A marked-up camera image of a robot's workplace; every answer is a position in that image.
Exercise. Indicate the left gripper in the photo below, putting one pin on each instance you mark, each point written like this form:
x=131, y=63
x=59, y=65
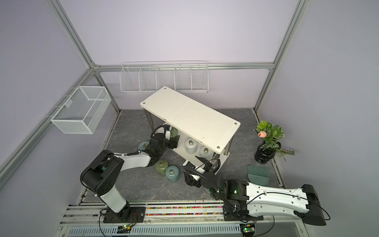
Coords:
x=174, y=142

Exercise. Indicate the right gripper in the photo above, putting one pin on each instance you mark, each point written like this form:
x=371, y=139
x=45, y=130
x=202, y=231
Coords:
x=208, y=166

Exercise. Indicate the small green canister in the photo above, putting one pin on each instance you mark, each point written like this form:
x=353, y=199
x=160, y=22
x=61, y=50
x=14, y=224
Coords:
x=174, y=132

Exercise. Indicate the grey canister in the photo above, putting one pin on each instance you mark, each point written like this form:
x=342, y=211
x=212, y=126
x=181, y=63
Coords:
x=206, y=153
x=191, y=146

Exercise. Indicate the large green canister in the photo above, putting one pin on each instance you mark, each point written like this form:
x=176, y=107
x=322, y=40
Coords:
x=161, y=167

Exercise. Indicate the light blue canister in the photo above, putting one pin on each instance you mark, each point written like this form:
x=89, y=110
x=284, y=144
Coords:
x=172, y=174
x=143, y=146

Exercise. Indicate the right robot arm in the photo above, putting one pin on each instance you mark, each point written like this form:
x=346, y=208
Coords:
x=246, y=201

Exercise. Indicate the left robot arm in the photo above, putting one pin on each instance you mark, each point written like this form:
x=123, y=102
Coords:
x=101, y=175

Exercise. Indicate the white two-tier shelf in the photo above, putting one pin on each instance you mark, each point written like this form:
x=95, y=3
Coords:
x=192, y=119

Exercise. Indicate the green dustpan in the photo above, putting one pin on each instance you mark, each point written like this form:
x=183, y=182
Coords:
x=258, y=175

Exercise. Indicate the artificial plant in black pot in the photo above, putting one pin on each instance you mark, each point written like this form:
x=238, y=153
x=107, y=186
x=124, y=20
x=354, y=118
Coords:
x=271, y=146

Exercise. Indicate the white mesh basket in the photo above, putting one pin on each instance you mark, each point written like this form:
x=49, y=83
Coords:
x=82, y=111

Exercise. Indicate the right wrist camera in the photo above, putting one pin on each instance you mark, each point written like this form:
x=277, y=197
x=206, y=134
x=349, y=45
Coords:
x=194, y=167

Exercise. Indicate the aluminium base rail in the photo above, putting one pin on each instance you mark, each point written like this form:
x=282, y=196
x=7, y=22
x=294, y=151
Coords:
x=186, y=218

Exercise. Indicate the long white wire basket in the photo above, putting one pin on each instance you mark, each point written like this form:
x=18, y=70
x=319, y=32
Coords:
x=150, y=76

